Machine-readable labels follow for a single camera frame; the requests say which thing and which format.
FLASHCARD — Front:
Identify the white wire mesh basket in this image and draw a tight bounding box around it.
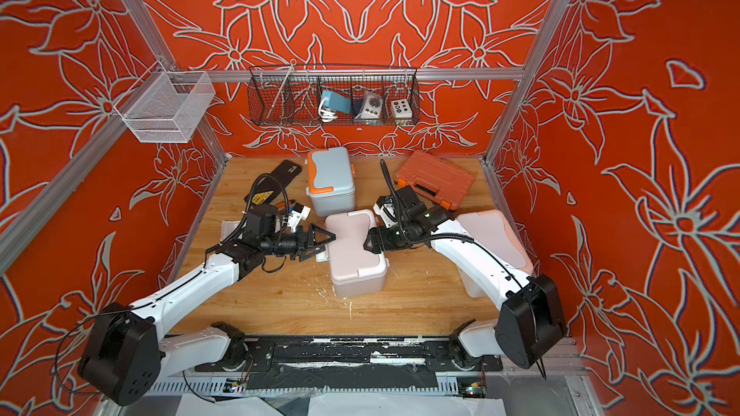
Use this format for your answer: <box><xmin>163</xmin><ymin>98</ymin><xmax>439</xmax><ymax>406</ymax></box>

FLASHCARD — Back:
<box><xmin>114</xmin><ymin>71</ymin><xmax>215</xmax><ymax>144</ymax></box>

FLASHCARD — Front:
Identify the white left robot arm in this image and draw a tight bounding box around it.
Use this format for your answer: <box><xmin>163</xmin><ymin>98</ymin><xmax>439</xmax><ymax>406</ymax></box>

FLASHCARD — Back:
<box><xmin>77</xmin><ymin>196</ymin><xmax>336</xmax><ymax>406</ymax></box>

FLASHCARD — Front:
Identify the beige button box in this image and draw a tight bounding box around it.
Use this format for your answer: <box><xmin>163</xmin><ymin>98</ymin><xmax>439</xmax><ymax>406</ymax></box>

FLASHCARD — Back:
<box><xmin>389</xmin><ymin>99</ymin><xmax>414</xmax><ymax>125</ymax></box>

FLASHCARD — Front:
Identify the aluminium frame post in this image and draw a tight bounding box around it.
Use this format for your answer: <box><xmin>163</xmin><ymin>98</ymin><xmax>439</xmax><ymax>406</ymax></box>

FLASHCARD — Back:
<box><xmin>483</xmin><ymin>0</ymin><xmax>570</xmax><ymax>167</ymax></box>
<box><xmin>121</xmin><ymin>0</ymin><xmax>229</xmax><ymax>165</ymax></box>

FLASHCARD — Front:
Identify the aluminium left side rail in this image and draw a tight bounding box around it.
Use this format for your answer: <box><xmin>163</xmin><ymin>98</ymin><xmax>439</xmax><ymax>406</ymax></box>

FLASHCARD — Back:
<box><xmin>0</xmin><ymin>62</ymin><xmax>209</xmax><ymax>275</ymax></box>

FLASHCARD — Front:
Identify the aluminium frame post right rear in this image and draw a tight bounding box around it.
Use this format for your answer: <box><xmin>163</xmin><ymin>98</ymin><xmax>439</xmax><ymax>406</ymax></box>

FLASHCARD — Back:
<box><xmin>483</xmin><ymin>0</ymin><xmax>570</xmax><ymax>167</ymax></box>

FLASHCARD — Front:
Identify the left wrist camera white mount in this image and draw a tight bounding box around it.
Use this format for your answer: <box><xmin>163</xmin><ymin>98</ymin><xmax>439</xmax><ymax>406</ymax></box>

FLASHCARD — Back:
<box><xmin>286</xmin><ymin>202</ymin><xmax>311</xmax><ymax>232</ymax></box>

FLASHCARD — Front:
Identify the white round-dial device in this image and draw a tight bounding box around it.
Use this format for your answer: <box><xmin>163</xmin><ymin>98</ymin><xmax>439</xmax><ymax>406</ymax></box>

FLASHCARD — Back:
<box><xmin>355</xmin><ymin>92</ymin><xmax>383</xmax><ymax>121</ymax></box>

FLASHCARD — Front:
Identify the orange plastic tool case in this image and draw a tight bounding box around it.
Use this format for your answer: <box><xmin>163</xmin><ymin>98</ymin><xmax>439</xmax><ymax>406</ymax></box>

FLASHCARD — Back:
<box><xmin>395</xmin><ymin>151</ymin><xmax>475</xmax><ymax>211</ymax></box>

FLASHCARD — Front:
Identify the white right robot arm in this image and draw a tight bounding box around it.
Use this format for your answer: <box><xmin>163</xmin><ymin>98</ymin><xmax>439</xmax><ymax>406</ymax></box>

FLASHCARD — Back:
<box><xmin>363</xmin><ymin>160</ymin><xmax>566</xmax><ymax>376</ymax></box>

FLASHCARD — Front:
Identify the aluminium frame post left rear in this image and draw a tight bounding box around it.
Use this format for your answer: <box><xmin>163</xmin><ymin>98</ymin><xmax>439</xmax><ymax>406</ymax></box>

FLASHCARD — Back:
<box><xmin>121</xmin><ymin>0</ymin><xmax>229</xmax><ymax>165</ymax></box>

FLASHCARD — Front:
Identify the black wire wall basket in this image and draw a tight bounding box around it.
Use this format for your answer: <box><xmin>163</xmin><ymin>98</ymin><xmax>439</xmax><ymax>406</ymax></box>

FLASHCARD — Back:
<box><xmin>247</xmin><ymin>64</ymin><xmax>421</xmax><ymax>127</ymax></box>

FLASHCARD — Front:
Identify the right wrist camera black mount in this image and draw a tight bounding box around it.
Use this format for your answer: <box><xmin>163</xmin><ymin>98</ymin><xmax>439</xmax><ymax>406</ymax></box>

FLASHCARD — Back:
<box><xmin>373</xmin><ymin>186</ymin><xmax>453</xmax><ymax>242</ymax></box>

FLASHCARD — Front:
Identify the black tool case yellow label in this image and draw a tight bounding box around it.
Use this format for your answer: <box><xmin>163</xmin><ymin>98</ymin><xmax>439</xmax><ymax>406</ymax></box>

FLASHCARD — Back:
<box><xmin>244</xmin><ymin>160</ymin><xmax>302</xmax><ymax>205</ymax></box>

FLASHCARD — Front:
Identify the grey first aid box orange handle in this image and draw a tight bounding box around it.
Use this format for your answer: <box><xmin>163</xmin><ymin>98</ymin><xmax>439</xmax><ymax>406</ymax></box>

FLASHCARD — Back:
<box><xmin>306</xmin><ymin>146</ymin><xmax>356</xmax><ymax>218</ymax></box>

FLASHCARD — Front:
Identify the blue device with white cable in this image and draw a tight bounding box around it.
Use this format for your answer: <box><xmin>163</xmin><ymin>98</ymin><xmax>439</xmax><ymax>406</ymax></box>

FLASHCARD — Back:
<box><xmin>317</xmin><ymin>90</ymin><xmax>352</xmax><ymax>122</ymax></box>

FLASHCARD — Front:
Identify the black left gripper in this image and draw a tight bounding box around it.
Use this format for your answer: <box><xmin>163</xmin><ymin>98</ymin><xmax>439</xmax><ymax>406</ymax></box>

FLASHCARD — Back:
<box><xmin>261</xmin><ymin>225</ymin><xmax>336</xmax><ymax>260</ymax></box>

